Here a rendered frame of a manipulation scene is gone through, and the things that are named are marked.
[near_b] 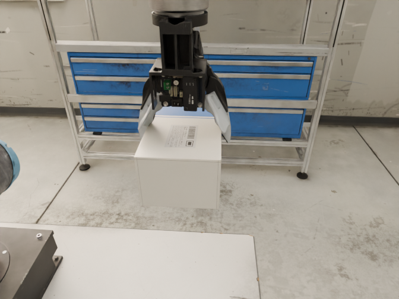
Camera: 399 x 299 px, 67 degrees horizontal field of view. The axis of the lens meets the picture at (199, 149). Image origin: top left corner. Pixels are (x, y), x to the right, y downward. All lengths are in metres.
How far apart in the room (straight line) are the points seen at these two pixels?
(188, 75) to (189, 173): 0.13
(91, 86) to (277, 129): 1.27
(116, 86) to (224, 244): 1.45
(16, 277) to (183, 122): 0.50
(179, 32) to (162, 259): 0.62
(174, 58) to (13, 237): 0.62
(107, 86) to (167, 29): 1.73
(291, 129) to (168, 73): 1.79
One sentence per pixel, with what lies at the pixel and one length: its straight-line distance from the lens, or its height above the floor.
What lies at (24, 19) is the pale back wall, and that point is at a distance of 3.20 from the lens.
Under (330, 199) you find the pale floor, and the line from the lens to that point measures 2.23.
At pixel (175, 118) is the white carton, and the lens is 0.52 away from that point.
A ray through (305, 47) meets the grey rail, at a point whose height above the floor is 0.93.
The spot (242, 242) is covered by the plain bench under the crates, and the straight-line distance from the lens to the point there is 0.89.
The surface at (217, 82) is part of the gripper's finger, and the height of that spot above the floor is 1.22.
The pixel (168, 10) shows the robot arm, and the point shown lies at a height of 1.32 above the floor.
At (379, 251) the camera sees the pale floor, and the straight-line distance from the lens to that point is 2.02.
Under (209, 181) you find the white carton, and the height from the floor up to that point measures 1.10.
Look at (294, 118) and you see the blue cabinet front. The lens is 2.10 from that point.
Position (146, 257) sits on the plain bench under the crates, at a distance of 0.86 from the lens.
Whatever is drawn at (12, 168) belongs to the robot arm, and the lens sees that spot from 0.79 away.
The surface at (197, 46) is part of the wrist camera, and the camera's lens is 0.44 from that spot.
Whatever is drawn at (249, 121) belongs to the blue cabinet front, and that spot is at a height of 0.44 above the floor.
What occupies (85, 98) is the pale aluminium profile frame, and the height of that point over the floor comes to 0.60.
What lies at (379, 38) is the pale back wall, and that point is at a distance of 3.04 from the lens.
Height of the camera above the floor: 1.37
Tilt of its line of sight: 33 degrees down
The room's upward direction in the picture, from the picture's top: straight up
